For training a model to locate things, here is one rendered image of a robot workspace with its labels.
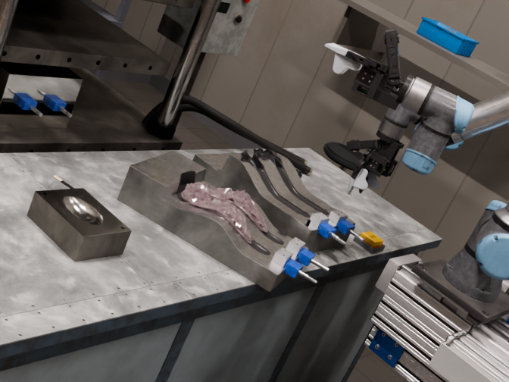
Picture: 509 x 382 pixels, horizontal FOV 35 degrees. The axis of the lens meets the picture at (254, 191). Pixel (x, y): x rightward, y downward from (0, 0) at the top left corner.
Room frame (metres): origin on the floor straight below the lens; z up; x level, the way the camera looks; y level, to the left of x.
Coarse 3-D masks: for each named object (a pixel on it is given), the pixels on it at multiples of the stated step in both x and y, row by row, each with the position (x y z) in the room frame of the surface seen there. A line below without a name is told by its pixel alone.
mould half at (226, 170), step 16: (192, 160) 2.44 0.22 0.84; (208, 160) 2.44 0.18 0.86; (224, 160) 2.50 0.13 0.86; (240, 160) 2.36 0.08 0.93; (288, 160) 2.56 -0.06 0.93; (208, 176) 2.40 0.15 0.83; (224, 176) 2.37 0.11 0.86; (240, 176) 2.34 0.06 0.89; (256, 176) 2.35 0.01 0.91; (272, 176) 2.41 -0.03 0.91; (256, 192) 2.30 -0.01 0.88; (288, 192) 2.41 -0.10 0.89; (304, 192) 2.48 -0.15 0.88; (272, 208) 2.26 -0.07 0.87; (288, 208) 2.27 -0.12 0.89; (304, 208) 2.33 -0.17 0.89; (288, 224) 2.22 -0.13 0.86; (304, 224) 2.20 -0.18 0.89; (304, 240) 2.18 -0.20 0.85; (320, 240) 2.25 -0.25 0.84; (336, 240) 2.34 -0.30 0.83
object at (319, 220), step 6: (312, 216) 2.24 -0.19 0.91; (318, 216) 2.24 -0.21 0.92; (324, 216) 2.26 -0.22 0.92; (312, 222) 2.23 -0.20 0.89; (318, 222) 2.22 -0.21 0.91; (324, 222) 2.24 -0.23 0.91; (324, 228) 2.21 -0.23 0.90; (330, 228) 2.22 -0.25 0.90; (324, 234) 2.21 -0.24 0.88; (330, 234) 2.21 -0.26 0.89; (342, 240) 2.20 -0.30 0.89
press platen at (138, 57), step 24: (24, 0) 2.63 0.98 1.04; (48, 0) 2.76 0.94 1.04; (72, 0) 2.91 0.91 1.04; (24, 24) 2.37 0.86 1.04; (48, 24) 2.48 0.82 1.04; (72, 24) 2.60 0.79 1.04; (96, 24) 2.73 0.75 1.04; (24, 48) 2.17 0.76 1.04; (48, 48) 2.25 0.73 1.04; (72, 48) 2.35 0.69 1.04; (96, 48) 2.46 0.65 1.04; (120, 48) 2.58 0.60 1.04; (144, 48) 2.71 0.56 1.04; (144, 72) 2.59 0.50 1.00
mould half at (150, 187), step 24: (144, 168) 2.03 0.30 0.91; (168, 168) 2.10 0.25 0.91; (192, 168) 2.18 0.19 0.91; (120, 192) 2.01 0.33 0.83; (144, 192) 1.99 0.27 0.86; (168, 192) 2.01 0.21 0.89; (168, 216) 1.97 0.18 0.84; (192, 216) 1.95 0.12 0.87; (216, 216) 1.97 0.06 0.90; (264, 216) 2.16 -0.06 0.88; (192, 240) 1.95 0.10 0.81; (216, 240) 1.93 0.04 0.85; (240, 240) 1.96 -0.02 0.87; (264, 240) 2.05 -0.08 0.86; (288, 240) 2.12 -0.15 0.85; (240, 264) 1.91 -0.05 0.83; (264, 264) 1.91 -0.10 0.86; (264, 288) 1.89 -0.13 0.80
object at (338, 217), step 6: (336, 210) 2.36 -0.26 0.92; (330, 216) 2.33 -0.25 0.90; (336, 216) 2.32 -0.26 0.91; (342, 216) 2.33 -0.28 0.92; (336, 222) 2.31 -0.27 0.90; (342, 222) 2.31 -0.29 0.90; (348, 222) 2.34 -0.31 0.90; (342, 228) 2.30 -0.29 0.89; (348, 228) 2.30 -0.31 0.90; (354, 234) 2.29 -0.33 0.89
